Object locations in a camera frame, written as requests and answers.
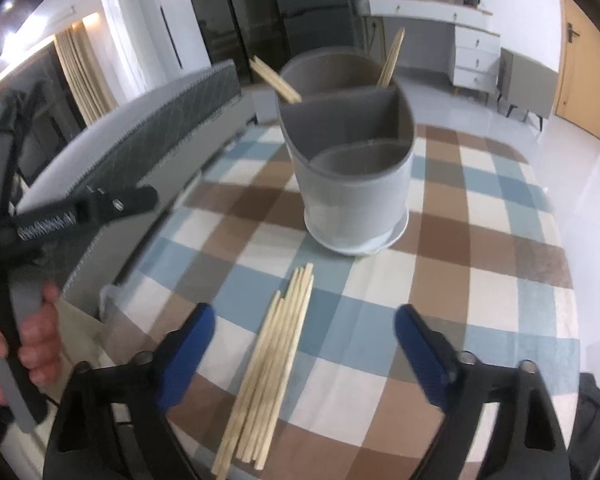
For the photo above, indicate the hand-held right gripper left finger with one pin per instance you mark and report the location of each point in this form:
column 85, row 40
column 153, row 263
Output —
column 187, row 355

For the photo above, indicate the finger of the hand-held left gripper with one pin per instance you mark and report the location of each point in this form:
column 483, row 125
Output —
column 110, row 205
column 0, row 170

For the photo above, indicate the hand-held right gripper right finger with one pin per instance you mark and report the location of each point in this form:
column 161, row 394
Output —
column 422, row 355

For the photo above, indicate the bundle of wooden chopsticks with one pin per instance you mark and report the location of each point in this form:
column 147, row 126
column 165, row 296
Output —
column 267, row 370

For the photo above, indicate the white grey utensil holder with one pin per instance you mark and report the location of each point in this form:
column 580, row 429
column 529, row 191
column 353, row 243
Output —
column 350, row 195

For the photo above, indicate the slim wooden chopstick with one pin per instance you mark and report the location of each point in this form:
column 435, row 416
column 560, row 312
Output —
column 272, row 82
column 280, row 80
column 391, row 57

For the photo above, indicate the person's left hand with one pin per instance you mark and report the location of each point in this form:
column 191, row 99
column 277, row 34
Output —
column 42, row 340

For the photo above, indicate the checkered tablecloth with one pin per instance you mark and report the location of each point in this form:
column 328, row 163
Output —
column 430, row 285

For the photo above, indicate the dark window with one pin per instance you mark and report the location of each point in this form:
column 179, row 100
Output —
column 45, row 70

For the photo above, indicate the beige curtain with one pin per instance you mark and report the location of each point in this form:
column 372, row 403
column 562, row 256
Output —
column 85, row 75

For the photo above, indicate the white wardrobe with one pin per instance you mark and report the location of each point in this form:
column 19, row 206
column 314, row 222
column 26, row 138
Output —
column 145, row 35

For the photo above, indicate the black bag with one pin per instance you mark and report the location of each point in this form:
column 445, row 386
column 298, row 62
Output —
column 590, row 420

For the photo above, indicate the dark glass cabinet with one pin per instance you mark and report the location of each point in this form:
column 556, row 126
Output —
column 240, row 10

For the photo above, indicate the dark grey refrigerator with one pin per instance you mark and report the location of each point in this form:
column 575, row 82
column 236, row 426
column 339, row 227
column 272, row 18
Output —
column 315, row 0

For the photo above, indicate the grey nightstand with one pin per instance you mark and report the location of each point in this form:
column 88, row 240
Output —
column 530, row 85

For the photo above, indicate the wooden door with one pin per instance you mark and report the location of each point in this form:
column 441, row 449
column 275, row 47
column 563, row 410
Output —
column 587, row 85

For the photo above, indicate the white dressing table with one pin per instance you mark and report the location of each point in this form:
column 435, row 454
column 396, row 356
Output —
column 430, row 10

